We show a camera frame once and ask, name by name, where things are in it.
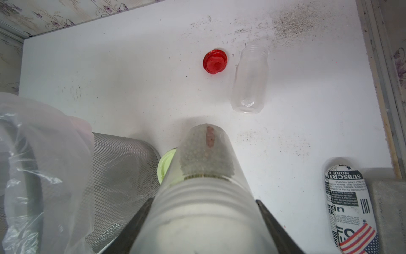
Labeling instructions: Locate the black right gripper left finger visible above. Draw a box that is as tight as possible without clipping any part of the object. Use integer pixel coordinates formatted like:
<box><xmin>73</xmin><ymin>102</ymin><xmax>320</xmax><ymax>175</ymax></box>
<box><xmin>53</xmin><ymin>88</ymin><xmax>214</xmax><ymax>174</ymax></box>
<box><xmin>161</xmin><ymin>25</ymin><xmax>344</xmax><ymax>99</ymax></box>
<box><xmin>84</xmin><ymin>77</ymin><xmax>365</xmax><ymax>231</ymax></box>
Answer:
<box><xmin>101</xmin><ymin>198</ymin><xmax>153</xmax><ymax>254</ymax></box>

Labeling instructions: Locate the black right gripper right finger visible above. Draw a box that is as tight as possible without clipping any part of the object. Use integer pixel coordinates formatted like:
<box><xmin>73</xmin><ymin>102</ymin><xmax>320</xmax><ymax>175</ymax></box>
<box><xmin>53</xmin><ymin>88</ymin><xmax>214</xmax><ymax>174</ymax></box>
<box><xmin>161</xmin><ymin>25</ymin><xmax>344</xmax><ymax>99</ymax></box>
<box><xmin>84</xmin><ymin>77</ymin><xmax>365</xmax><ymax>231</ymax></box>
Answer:
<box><xmin>255</xmin><ymin>200</ymin><xmax>304</xmax><ymax>254</ymax></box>

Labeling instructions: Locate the clear jar with beans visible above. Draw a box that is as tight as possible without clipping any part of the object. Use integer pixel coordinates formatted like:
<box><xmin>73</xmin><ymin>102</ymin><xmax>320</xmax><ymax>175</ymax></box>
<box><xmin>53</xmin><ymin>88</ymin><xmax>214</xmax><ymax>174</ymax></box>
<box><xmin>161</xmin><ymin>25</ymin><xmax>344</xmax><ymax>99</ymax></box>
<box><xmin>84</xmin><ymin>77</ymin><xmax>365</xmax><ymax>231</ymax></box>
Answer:
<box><xmin>131</xmin><ymin>124</ymin><xmax>278</xmax><ymax>254</ymax></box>

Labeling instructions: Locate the clear plastic jar of beans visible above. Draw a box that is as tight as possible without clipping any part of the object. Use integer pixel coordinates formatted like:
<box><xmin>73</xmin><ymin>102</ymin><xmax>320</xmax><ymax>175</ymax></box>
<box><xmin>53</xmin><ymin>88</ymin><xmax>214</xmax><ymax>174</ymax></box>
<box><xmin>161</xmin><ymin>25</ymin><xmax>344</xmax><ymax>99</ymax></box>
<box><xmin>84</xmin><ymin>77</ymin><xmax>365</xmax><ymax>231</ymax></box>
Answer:
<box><xmin>231</xmin><ymin>43</ymin><xmax>269</xmax><ymax>114</ymax></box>

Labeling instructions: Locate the red jar lid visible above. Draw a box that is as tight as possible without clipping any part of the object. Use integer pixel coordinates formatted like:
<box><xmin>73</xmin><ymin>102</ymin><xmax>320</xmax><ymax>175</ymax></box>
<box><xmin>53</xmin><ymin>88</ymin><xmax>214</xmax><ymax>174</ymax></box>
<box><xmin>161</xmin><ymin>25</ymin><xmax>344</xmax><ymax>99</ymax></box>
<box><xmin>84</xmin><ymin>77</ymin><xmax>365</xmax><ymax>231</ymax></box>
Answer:
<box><xmin>203</xmin><ymin>49</ymin><xmax>228</xmax><ymax>74</ymax></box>

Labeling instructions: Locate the printed can with flag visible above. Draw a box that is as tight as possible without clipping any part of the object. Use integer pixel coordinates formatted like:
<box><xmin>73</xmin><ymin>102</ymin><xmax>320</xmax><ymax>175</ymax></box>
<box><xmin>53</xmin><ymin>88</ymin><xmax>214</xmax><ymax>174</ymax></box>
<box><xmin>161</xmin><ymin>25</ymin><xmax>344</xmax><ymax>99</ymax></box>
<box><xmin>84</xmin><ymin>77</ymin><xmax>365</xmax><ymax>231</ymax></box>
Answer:
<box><xmin>325</xmin><ymin>164</ymin><xmax>380</xmax><ymax>254</ymax></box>

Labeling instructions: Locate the mesh bin with pink bag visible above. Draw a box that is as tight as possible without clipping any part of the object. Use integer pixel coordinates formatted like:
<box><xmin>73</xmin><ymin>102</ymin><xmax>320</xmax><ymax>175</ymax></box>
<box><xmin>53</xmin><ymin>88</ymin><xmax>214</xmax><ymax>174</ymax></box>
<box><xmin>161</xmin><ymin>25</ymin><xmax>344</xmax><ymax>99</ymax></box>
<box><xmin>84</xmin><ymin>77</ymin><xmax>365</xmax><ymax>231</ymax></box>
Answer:
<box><xmin>1</xmin><ymin>93</ymin><xmax>160</xmax><ymax>254</ymax></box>

